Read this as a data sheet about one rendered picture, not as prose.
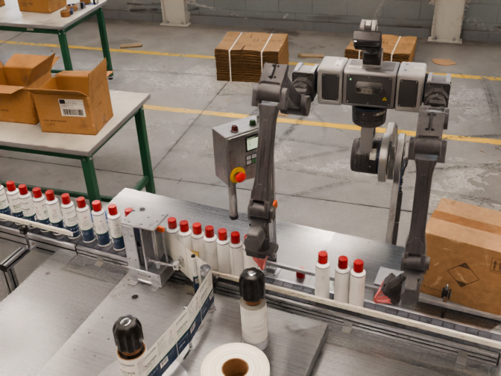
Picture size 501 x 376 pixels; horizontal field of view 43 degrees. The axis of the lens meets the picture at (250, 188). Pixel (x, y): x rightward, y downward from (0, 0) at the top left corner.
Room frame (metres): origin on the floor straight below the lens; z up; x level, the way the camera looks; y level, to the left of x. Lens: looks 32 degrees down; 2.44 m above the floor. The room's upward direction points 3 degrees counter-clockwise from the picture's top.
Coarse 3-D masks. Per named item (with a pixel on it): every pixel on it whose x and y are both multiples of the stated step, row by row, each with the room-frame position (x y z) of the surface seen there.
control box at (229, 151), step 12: (240, 120) 1.96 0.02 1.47; (216, 132) 1.89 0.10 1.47; (228, 132) 1.88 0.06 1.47; (240, 132) 1.87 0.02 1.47; (252, 132) 1.88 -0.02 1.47; (216, 144) 1.89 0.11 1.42; (228, 144) 1.84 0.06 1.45; (240, 144) 1.86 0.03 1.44; (216, 156) 1.90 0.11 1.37; (228, 156) 1.84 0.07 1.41; (240, 156) 1.86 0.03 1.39; (216, 168) 1.91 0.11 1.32; (228, 168) 1.84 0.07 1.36; (240, 168) 1.86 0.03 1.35; (252, 168) 1.88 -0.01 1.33; (228, 180) 1.84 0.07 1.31
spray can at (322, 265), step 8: (320, 256) 1.69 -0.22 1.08; (320, 264) 1.69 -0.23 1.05; (328, 264) 1.69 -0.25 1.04; (320, 272) 1.68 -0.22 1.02; (328, 272) 1.69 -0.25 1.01; (320, 280) 1.68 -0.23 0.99; (328, 280) 1.69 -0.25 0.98; (320, 288) 1.68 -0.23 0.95; (328, 288) 1.69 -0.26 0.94; (320, 296) 1.68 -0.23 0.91; (328, 296) 1.69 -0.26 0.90
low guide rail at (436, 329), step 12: (228, 276) 1.81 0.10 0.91; (276, 288) 1.74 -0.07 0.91; (312, 300) 1.68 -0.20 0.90; (324, 300) 1.66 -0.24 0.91; (360, 312) 1.61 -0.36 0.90; (372, 312) 1.59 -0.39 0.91; (408, 324) 1.54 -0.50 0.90; (420, 324) 1.52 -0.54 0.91; (456, 336) 1.47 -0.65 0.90; (468, 336) 1.46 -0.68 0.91
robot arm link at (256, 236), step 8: (248, 208) 1.73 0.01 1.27; (272, 208) 1.71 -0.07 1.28; (248, 216) 1.73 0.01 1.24; (272, 216) 1.70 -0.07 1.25; (256, 224) 1.69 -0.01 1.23; (264, 224) 1.69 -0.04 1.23; (248, 232) 1.65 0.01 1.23; (256, 232) 1.65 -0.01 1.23; (264, 232) 1.68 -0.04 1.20; (248, 240) 1.64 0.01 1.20; (256, 240) 1.63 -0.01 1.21; (248, 248) 1.64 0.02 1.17; (256, 248) 1.63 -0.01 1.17
